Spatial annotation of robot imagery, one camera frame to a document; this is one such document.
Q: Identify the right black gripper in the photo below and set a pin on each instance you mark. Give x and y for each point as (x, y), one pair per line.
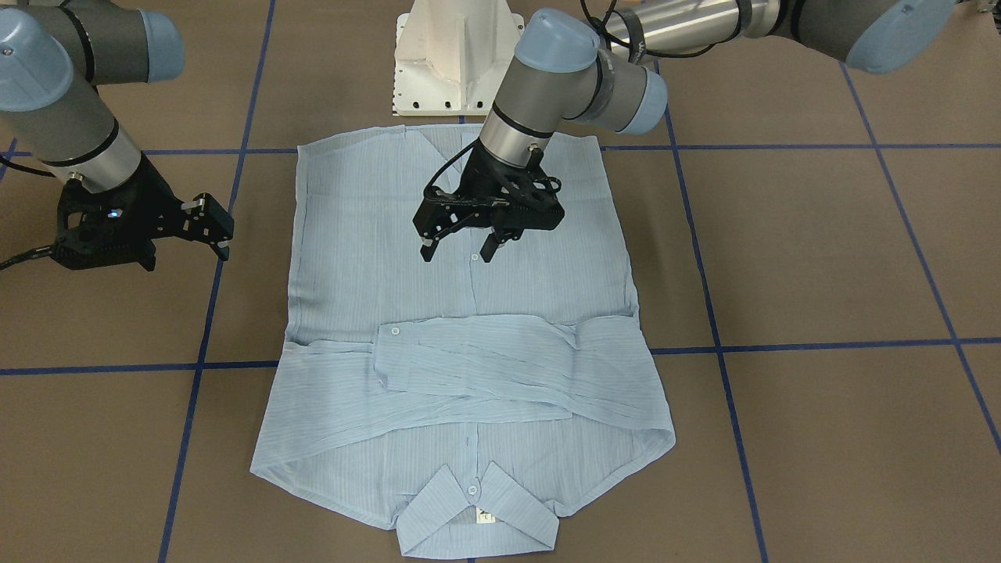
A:
(150, 194)

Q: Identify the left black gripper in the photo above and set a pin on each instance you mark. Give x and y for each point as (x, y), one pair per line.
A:
(474, 181)

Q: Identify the light blue button-up shirt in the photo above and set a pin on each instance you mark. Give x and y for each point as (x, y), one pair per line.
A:
(466, 405)

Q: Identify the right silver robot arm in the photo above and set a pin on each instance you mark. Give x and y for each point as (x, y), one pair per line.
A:
(55, 56)

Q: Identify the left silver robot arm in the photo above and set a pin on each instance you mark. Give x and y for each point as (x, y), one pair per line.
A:
(593, 71)

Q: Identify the white pedestal column base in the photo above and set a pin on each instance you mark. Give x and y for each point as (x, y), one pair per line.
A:
(451, 57)

